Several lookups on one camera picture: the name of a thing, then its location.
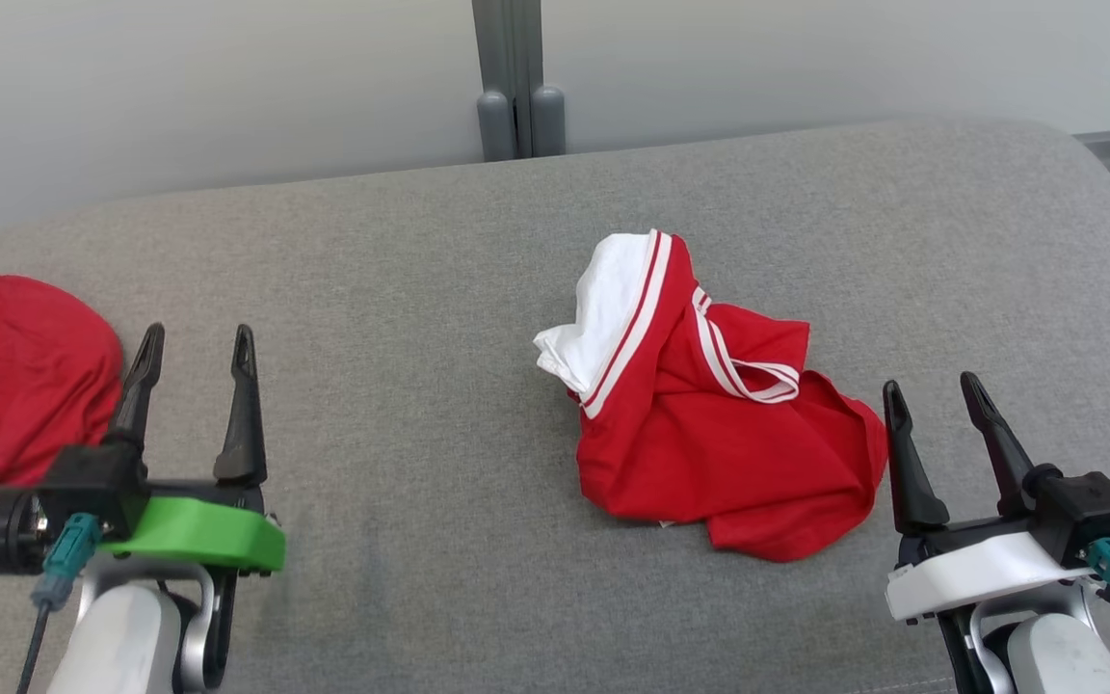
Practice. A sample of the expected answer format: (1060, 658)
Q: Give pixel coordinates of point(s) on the red white-trimmed shorts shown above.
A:
(15, 386)

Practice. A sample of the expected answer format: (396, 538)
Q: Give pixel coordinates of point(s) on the red white numbered jersey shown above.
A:
(709, 453)

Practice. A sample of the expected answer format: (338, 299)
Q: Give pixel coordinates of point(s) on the grey double partition post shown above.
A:
(516, 96)

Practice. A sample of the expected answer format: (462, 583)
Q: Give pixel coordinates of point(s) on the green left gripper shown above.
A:
(198, 535)

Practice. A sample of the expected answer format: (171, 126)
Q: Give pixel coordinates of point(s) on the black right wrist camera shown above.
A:
(1085, 506)

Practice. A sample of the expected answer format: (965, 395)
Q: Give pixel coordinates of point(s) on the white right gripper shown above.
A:
(979, 569)

